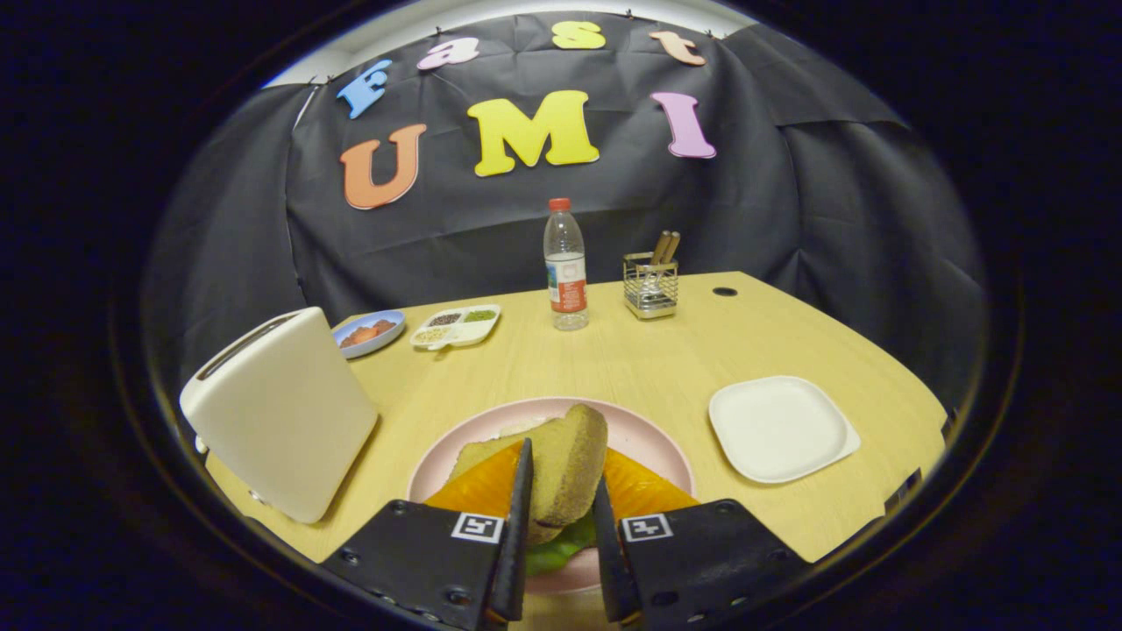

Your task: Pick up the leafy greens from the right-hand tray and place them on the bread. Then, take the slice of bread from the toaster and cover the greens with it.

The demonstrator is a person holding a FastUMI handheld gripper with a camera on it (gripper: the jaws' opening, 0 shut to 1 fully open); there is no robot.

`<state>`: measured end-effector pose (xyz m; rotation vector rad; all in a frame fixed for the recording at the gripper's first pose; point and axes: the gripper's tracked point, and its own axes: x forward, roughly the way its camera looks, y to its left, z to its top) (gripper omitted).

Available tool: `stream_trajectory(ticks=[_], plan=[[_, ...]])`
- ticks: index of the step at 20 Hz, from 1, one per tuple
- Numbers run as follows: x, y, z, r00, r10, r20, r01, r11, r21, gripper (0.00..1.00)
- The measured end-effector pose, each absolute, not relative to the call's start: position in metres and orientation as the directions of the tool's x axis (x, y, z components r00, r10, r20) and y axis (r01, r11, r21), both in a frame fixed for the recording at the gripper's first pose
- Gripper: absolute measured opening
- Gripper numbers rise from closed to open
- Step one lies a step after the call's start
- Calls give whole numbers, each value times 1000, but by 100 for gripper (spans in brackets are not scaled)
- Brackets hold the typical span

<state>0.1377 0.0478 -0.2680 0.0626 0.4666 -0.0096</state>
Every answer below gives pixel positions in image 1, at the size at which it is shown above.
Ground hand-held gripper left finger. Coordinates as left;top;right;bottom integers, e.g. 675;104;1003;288
320;438;536;630

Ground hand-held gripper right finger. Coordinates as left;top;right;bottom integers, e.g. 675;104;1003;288
593;449;808;630

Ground green lettuce leaf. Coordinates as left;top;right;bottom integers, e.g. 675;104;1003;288
524;513;599;578

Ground pink round plate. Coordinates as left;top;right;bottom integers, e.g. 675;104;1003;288
408;397;696;597

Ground white square plate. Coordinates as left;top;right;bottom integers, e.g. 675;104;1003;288
708;375;862;485

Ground white divided seasoning tray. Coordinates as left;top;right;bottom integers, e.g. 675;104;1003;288
409;303;502;351

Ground blue round plate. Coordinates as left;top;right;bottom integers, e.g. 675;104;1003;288
332;309;407;360

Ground red meat pieces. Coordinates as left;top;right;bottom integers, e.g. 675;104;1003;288
341;319;397;348

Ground white toaster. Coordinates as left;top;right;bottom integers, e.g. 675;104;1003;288
179;306;380;525

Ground clear plastic water bottle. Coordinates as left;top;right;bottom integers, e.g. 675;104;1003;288
543;197;590;332

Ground black backdrop cloth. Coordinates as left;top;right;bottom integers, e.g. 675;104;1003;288
145;11;987;413

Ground metal wire utensil holder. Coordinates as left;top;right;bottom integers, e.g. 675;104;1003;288
622;252;680;320

